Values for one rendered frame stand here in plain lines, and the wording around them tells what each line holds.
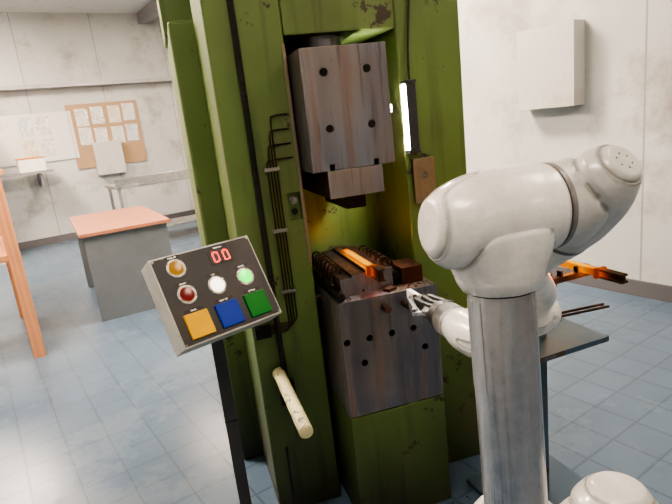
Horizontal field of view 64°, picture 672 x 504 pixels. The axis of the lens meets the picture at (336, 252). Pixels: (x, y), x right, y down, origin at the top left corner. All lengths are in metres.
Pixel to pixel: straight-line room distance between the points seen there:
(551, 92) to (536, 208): 3.83
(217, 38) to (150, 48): 9.09
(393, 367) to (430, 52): 1.17
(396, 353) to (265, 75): 1.08
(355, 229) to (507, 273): 1.68
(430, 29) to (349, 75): 0.43
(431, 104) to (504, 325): 1.42
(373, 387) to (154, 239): 3.56
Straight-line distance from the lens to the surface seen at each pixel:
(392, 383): 2.06
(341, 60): 1.87
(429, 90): 2.13
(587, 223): 0.84
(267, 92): 1.94
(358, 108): 1.87
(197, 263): 1.68
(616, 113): 4.49
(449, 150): 2.17
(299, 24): 1.99
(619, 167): 0.84
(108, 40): 10.85
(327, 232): 2.37
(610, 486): 1.11
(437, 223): 0.75
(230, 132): 1.92
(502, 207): 0.75
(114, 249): 5.21
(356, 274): 1.93
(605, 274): 1.98
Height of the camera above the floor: 1.53
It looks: 14 degrees down
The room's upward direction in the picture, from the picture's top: 7 degrees counter-clockwise
